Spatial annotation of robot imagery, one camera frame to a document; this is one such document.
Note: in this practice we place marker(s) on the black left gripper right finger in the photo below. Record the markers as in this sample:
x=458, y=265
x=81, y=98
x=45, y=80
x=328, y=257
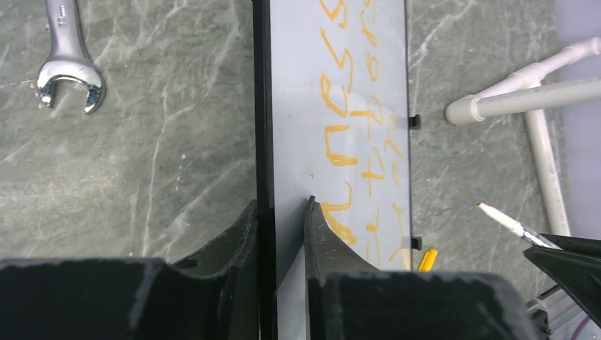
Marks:
x=348, y=298

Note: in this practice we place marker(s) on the white pvc pipe frame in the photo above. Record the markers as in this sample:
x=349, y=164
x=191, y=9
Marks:
x=523, y=92

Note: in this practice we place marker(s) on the yellow marker cap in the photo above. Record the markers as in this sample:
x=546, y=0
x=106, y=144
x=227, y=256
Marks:
x=427, y=262

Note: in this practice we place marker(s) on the silver open-end wrench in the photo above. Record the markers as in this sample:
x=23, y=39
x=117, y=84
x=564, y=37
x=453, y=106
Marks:
x=68, y=58

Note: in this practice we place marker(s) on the white yellow marker pen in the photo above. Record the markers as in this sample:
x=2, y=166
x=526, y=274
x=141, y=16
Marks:
x=517, y=228

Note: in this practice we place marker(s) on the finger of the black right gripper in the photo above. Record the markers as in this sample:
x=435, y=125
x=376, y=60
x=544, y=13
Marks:
x=576, y=270
x=570, y=241

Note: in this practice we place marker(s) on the black framed whiteboard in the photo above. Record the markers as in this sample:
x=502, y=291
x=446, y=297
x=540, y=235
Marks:
x=337, y=130

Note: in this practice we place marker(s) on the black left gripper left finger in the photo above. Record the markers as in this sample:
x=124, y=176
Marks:
x=209, y=294

